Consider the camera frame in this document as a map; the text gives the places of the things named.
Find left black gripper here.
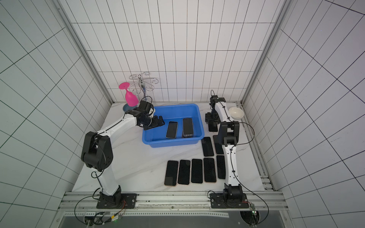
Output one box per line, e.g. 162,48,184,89
140,115,165,131

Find black phone removed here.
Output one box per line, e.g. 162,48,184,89
208,122,218,133
177,160,191,185
166,121,178,139
191,159,203,184
164,161,179,186
203,158,216,183

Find black phone stack top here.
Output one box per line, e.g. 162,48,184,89
201,137,214,157

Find black phone stack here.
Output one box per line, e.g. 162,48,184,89
182,118,194,138
201,137,214,157

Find black phone stack under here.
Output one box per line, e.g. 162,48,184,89
213,135,224,155

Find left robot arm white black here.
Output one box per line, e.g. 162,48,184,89
81,108,165,209

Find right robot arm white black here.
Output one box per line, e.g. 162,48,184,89
205,95,246,207

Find blue plastic storage box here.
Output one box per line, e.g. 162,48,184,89
142,104,204,148

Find white bowl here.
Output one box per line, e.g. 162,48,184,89
229,107,244,120

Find pink wine glass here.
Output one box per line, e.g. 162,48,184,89
119,82,139,106

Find blue grey saucer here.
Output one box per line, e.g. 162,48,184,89
123,104,138,113

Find right electronics board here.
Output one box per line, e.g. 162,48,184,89
244,202,260,225

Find electronics board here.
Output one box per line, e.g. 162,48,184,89
244,202,260,225
84,212,122,227

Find left electronics board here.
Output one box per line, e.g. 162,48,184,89
84,212,122,227

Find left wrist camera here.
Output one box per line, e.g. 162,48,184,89
138,100,155,116

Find right base cable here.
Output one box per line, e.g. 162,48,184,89
207,122,270,226

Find silver wire glass rack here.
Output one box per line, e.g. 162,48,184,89
129,72,160,100

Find aluminium mounting rail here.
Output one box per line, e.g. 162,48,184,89
58,192,289,218

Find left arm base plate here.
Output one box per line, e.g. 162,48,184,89
96,193,137,209

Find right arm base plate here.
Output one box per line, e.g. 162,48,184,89
208,193,250,209

